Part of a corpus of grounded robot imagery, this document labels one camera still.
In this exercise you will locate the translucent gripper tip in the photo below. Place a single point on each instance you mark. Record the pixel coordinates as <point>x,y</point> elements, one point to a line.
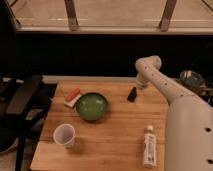
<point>140,86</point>

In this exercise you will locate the black eraser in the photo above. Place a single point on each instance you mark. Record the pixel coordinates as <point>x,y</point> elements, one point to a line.
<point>132,95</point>

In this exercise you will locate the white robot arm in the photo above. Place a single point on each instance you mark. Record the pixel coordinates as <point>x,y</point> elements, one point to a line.
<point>189,120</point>

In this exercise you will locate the green bowl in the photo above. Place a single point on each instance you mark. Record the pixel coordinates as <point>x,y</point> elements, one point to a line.
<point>91,106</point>

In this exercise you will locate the round metal dish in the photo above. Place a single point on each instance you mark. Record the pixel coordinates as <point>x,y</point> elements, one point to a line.
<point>192,79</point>

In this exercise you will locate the white tube bottle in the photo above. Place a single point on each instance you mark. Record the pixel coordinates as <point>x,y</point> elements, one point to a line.
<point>150,143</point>

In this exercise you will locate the translucent plastic cup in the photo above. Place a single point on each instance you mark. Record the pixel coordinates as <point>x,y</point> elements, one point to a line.
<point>64,135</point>

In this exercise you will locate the black office chair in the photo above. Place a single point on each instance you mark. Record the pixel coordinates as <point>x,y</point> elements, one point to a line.
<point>22,106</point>

